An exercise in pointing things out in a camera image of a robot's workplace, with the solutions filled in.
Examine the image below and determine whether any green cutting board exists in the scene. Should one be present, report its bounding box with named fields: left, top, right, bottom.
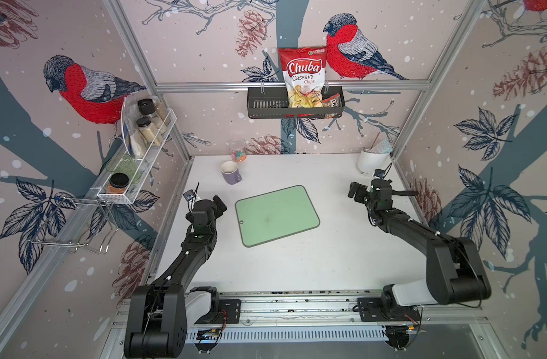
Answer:
left=235, top=185, right=321, bottom=248

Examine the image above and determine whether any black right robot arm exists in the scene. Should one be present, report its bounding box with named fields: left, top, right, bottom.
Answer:
left=348, top=178, right=492, bottom=322

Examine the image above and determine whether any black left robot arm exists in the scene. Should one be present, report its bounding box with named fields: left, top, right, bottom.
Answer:
left=124, top=195, right=227, bottom=358

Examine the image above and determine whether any white utensil holder cup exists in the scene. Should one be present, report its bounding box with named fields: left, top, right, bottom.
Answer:
left=356, top=139, right=392, bottom=176

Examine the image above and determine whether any purple mug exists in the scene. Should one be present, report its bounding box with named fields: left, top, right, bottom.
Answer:
left=220, top=161, right=242, bottom=185

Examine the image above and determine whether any clear cup with candies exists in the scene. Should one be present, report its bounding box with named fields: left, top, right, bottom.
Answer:
left=227, top=138, right=247, bottom=162

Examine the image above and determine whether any short jar with black lid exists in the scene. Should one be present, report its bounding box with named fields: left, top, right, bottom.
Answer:
left=106, top=172, right=130, bottom=194

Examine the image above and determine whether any green glass bowl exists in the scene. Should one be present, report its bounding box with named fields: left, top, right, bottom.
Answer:
left=105, top=153, right=142, bottom=185

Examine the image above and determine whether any black-lid spice jar front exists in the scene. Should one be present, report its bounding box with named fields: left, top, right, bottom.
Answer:
left=136, top=117, right=163, bottom=147

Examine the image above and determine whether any black-lid spice jar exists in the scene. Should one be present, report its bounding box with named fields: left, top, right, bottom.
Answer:
left=137, top=98, right=167, bottom=135
left=136, top=117, right=163, bottom=147

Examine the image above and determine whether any small dark snack packet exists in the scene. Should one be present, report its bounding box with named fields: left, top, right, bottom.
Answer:
left=322, top=94, right=342, bottom=119

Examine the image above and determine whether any black-lid spice jar rear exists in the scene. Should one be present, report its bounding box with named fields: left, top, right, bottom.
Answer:
left=137, top=98, right=167, bottom=135

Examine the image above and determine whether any red Chuba cassava chips bag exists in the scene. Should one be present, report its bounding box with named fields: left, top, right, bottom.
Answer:
left=279, top=47, right=326, bottom=108

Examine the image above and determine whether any clear acrylic wall shelf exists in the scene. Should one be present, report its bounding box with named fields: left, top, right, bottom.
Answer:
left=98, top=91, right=177, bottom=204

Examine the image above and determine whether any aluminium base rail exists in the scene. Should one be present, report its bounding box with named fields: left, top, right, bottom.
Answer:
left=112, top=290, right=490, bottom=329

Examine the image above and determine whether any black wire wall basket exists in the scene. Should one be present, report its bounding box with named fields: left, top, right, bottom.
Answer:
left=246, top=86, right=345, bottom=119

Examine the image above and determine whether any chrome wire wall rack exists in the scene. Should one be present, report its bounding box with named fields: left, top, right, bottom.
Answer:
left=28, top=198, right=119, bottom=254

